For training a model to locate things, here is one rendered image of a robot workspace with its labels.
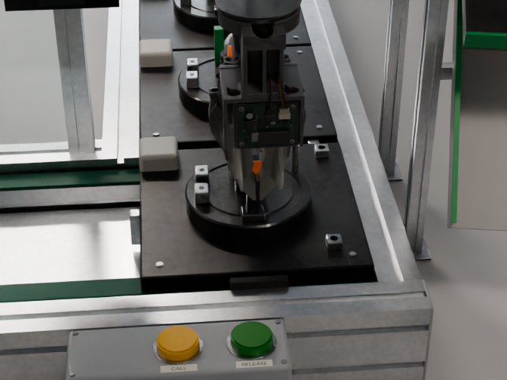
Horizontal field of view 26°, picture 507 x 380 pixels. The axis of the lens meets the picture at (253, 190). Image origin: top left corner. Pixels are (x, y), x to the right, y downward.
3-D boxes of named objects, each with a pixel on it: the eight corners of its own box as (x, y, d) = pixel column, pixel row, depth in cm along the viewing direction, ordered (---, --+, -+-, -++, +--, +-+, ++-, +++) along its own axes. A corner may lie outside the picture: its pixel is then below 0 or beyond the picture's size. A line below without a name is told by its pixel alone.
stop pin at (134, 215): (142, 244, 123) (139, 216, 121) (131, 245, 123) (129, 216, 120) (142, 237, 124) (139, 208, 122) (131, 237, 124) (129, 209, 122)
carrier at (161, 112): (336, 148, 135) (341, 58, 128) (140, 158, 133) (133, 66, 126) (311, 57, 155) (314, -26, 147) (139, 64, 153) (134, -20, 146)
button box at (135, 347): (290, 412, 105) (292, 365, 102) (70, 426, 104) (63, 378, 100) (283, 361, 111) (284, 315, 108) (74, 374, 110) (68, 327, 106)
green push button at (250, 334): (274, 363, 103) (275, 347, 102) (231, 365, 103) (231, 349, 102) (270, 334, 107) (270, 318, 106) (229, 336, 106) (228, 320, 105)
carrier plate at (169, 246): (373, 280, 114) (374, 264, 113) (141, 293, 112) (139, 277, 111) (339, 155, 134) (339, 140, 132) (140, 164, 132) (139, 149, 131)
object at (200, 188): (209, 203, 118) (209, 192, 117) (195, 204, 118) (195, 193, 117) (208, 193, 120) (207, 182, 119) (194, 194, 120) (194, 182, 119)
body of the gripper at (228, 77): (220, 157, 97) (218, 34, 90) (215, 108, 104) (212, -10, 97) (306, 152, 98) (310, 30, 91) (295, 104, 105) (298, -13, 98)
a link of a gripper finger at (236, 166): (228, 228, 104) (227, 145, 99) (225, 192, 109) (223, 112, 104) (262, 226, 104) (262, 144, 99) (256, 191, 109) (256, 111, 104)
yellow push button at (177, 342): (200, 367, 103) (199, 351, 102) (157, 369, 103) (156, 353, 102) (198, 338, 106) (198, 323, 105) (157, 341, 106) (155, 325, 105)
